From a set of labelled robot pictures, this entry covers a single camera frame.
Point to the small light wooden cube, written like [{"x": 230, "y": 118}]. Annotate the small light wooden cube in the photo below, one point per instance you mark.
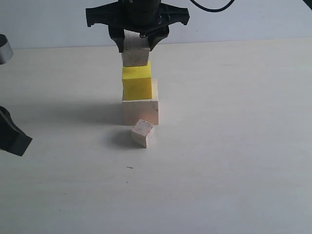
[{"x": 143, "y": 133}]

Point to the medium striped wooden cube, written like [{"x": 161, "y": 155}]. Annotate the medium striped wooden cube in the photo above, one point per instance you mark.
[{"x": 135, "y": 50}]

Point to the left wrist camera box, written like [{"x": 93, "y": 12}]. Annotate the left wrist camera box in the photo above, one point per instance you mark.
[{"x": 6, "y": 51}]

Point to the yellow painted cube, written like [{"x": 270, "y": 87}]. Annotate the yellow painted cube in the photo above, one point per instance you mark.
[{"x": 137, "y": 82}]

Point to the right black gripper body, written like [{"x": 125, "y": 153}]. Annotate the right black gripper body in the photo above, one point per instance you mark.
[{"x": 141, "y": 16}]

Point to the large light wooden cube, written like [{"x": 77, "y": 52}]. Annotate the large light wooden cube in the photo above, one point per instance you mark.
[{"x": 145, "y": 109}]

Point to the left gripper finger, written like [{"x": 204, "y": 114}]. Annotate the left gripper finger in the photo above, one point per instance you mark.
[{"x": 12, "y": 139}]

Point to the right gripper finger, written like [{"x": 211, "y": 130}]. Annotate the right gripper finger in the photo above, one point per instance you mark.
[
  {"x": 118, "y": 36},
  {"x": 157, "y": 37}
]

